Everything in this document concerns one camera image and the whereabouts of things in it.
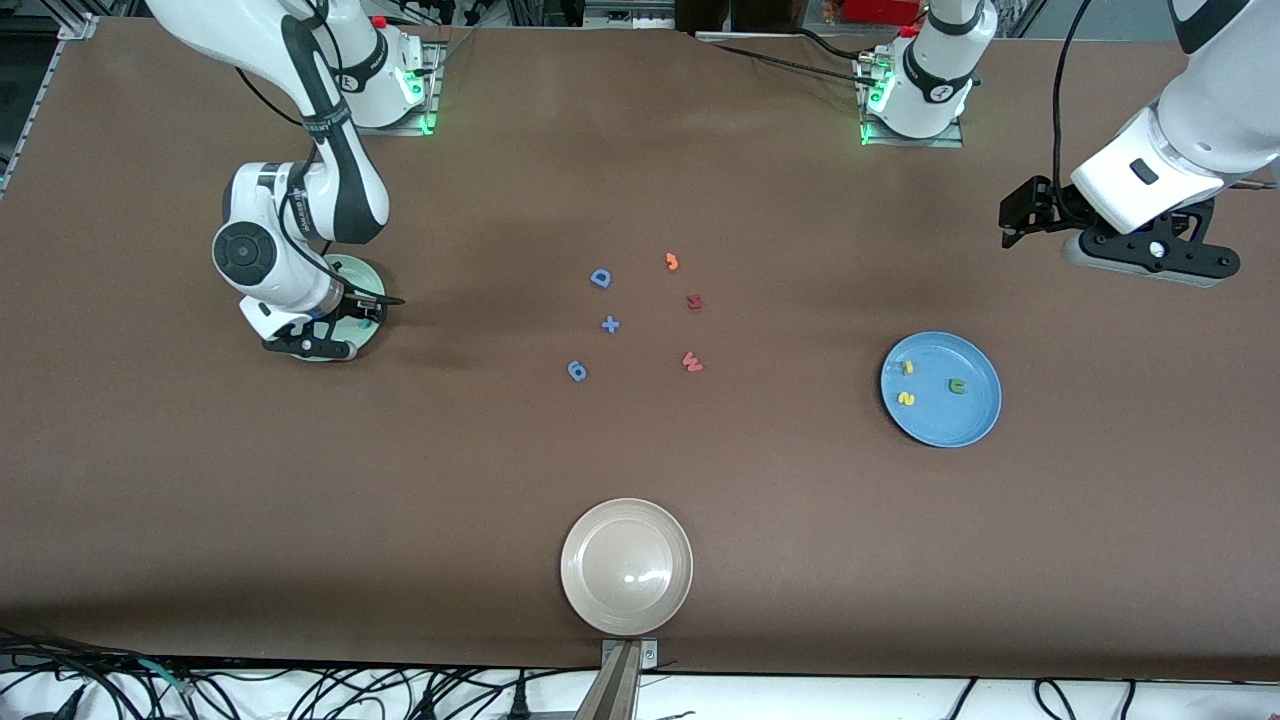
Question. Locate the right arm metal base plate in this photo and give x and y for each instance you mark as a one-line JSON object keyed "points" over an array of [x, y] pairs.
{"points": [[425, 100]]}

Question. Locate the beige plate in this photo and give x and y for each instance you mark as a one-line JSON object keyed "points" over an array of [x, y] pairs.
{"points": [[626, 565]]}

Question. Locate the pink letter w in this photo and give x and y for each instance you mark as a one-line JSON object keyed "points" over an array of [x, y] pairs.
{"points": [[691, 362]]}

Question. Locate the metal camera stand bracket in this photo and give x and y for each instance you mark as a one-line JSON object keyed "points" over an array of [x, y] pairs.
{"points": [[620, 690]]}

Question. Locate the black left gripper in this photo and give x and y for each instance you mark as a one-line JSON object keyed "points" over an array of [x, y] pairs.
{"points": [[1052, 205]]}

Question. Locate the red box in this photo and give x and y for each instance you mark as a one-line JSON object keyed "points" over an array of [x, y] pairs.
{"points": [[880, 10]]}

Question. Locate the pale green plate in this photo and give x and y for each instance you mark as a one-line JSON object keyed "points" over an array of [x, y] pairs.
{"points": [[352, 272]]}

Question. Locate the aluminium frame rail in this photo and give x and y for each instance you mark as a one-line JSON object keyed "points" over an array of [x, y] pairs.
{"points": [[78, 27]]}

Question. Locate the black power plug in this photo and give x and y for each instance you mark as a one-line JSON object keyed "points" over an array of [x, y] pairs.
{"points": [[518, 705]]}

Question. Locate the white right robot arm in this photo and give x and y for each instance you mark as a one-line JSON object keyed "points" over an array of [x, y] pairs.
{"points": [[300, 220]]}

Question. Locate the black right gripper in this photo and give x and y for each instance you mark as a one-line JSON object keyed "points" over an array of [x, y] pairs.
{"points": [[349, 309]]}

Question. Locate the blue number six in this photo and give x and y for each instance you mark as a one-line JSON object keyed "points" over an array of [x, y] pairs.
{"points": [[577, 371]]}

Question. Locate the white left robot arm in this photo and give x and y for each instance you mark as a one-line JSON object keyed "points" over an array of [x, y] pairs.
{"points": [[1180, 140]]}

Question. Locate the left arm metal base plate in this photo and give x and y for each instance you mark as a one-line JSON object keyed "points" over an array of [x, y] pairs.
{"points": [[910, 143]]}

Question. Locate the blue letter D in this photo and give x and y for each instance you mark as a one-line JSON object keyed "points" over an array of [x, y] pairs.
{"points": [[600, 278]]}

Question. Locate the blue plate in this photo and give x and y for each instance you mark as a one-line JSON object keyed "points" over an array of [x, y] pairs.
{"points": [[940, 415]]}

